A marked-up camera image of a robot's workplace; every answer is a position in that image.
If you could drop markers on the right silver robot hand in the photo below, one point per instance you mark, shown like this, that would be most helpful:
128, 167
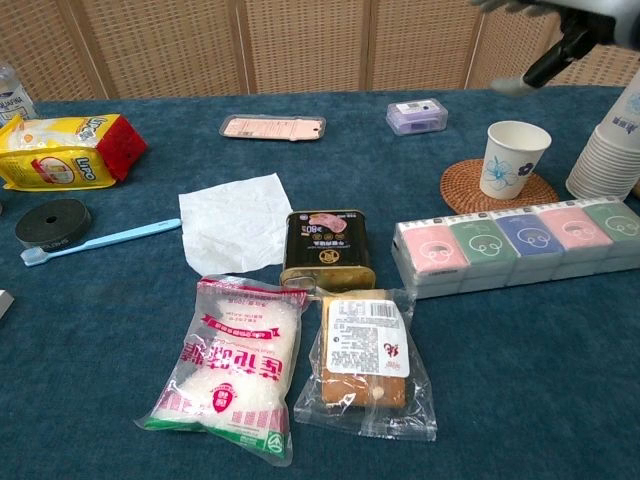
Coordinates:
575, 30

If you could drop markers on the white paper cup blue flower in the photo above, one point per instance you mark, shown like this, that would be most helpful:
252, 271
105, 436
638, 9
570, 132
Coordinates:
510, 170

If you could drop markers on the brown round woven coaster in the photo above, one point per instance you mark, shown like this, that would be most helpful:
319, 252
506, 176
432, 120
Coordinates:
460, 190

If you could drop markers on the black round disc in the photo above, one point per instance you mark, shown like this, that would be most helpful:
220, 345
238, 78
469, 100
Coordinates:
50, 222

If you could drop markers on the stack of white paper cups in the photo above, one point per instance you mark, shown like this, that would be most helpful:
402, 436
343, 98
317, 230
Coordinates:
607, 160

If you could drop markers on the purple item in clear case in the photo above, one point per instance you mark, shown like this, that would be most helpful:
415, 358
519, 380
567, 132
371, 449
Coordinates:
416, 117

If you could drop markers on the multicolour tissue pack bundle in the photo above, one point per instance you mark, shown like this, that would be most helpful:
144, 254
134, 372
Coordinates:
500, 250

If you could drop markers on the wicker folding screen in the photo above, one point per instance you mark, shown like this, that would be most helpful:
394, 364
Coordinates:
300, 45

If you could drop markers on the pink card in clear pack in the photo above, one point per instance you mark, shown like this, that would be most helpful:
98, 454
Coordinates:
272, 127

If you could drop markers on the black luncheon meat can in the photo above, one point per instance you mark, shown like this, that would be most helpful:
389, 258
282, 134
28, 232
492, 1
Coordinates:
327, 250

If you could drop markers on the clear bag with brown cake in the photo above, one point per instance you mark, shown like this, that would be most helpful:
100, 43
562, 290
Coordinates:
365, 360

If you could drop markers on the white paper napkin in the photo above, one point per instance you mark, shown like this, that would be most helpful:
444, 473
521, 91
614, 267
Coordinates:
232, 225

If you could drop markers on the white sugar bag pink print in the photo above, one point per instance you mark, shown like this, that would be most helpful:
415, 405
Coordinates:
235, 370

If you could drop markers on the light blue toothbrush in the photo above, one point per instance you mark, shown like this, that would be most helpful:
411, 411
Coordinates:
100, 242

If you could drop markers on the yellow red biscuit bag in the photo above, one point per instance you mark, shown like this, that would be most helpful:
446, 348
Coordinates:
60, 150

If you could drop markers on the clear water bottle white cap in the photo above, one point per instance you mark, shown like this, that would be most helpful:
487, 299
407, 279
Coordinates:
12, 100

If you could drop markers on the white USB hub box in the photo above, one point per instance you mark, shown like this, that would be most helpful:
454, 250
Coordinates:
5, 305

